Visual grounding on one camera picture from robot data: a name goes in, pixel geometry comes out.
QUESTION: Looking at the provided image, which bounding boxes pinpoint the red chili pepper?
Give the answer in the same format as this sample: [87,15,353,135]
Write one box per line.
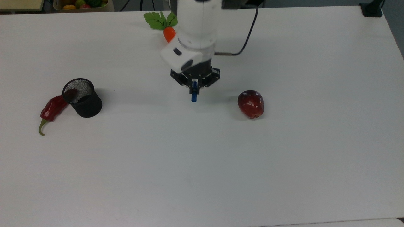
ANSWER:
[39,88,79,136]

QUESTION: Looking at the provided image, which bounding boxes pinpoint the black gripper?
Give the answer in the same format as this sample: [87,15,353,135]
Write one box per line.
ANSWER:
[170,60,221,95]

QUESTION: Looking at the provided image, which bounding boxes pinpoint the dark red apple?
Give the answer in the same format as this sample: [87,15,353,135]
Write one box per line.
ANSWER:
[237,90,264,119]

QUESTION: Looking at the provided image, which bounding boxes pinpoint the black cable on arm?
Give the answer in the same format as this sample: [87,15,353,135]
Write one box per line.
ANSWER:
[214,7,259,56]

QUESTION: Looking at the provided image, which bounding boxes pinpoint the wooden board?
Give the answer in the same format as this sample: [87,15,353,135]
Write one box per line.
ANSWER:
[0,0,45,13]

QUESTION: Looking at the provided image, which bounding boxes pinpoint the black stand base clamp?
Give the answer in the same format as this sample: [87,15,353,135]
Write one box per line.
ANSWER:
[359,0,386,18]

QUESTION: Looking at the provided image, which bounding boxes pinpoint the box of toy fruit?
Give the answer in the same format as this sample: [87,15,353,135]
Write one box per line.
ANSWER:
[53,0,115,13]

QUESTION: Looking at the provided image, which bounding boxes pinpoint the orange carrot with green leaves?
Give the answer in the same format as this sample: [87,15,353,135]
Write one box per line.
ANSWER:
[144,11,178,43]

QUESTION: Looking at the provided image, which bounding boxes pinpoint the thin black cables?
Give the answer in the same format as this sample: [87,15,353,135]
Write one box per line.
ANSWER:
[119,0,158,12]

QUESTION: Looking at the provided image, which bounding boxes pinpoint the black mesh pen cup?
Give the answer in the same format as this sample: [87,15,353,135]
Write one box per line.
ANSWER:
[62,78,103,118]

